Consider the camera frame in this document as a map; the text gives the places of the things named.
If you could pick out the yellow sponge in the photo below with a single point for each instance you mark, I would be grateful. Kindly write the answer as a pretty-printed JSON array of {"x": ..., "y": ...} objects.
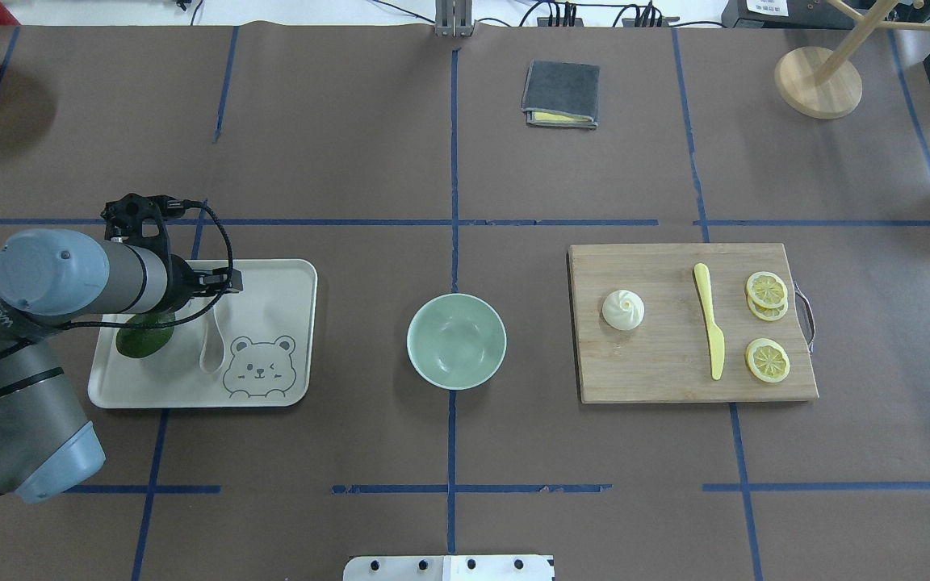
[{"x": 550, "y": 119}]

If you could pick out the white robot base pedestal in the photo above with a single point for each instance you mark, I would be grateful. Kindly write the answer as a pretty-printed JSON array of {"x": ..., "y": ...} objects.
[{"x": 451, "y": 567}]

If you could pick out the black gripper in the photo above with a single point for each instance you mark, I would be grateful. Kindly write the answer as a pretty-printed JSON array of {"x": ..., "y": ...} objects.
[{"x": 180, "y": 283}]

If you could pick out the lemon slice lower bottom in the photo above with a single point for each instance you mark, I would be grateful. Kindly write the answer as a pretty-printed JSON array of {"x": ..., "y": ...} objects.
[{"x": 767, "y": 314}]

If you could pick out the wooden stand with round base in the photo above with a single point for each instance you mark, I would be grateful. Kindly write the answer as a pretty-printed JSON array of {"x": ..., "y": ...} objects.
[{"x": 821, "y": 82}]

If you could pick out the white plastic spoon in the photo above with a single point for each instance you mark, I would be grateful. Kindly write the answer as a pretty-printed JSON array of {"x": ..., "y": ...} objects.
[{"x": 213, "y": 350}]

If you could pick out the grey folded cloth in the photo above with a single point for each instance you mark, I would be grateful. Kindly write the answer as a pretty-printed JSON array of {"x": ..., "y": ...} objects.
[{"x": 562, "y": 87}]

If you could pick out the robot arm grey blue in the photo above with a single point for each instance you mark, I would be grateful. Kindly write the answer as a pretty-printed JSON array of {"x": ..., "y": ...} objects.
[{"x": 54, "y": 280}]

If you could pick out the yellow plastic knife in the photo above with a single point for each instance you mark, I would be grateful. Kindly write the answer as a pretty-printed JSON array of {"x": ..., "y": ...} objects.
[{"x": 716, "y": 340}]

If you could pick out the lemon slice upper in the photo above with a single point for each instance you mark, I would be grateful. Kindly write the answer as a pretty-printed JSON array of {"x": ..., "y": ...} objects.
[{"x": 767, "y": 360}]

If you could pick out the bamboo cutting board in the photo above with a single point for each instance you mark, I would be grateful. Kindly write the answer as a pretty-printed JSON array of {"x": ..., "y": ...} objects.
[{"x": 666, "y": 358}]

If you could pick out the white bear tray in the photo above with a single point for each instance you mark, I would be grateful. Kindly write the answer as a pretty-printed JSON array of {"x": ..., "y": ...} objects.
[{"x": 267, "y": 329}]

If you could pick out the aluminium frame post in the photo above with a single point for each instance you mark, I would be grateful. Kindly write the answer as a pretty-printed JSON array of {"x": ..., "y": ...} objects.
[{"x": 453, "y": 18}]

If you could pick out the green ceramic bowl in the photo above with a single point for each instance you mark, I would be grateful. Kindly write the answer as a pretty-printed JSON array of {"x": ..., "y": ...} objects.
[{"x": 456, "y": 341}]

